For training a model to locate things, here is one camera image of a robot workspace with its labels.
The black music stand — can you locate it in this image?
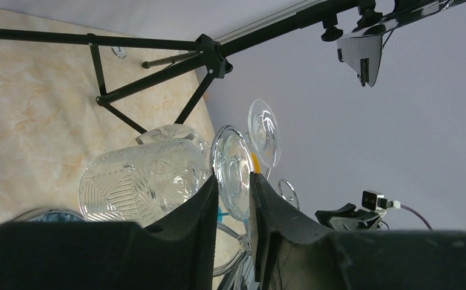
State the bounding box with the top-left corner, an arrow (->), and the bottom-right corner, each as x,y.
0,0 -> 459,134

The orange wine glass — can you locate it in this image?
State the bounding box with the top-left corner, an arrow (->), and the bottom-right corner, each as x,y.
251,152 -> 262,173

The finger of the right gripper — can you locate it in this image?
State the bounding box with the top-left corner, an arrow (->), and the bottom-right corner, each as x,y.
315,203 -> 381,231

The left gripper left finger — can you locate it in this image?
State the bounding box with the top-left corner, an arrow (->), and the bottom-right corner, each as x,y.
0,176 -> 218,289

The chrome wine glass rack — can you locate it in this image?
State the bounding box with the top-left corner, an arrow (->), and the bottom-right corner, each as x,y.
213,221 -> 259,289

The blue wine glass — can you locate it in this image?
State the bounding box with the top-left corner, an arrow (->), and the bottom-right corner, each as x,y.
217,206 -> 230,222

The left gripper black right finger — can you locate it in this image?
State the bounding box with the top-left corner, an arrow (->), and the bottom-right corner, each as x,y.
250,173 -> 466,289

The aluminium frame bar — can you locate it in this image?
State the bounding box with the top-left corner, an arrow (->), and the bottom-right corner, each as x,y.
214,0 -> 322,44

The clear glass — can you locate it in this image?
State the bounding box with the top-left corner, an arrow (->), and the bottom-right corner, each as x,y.
78,124 -> 256,224
134,98 -> 282,169

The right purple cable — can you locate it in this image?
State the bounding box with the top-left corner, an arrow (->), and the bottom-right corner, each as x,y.
400,204 -> 434,232

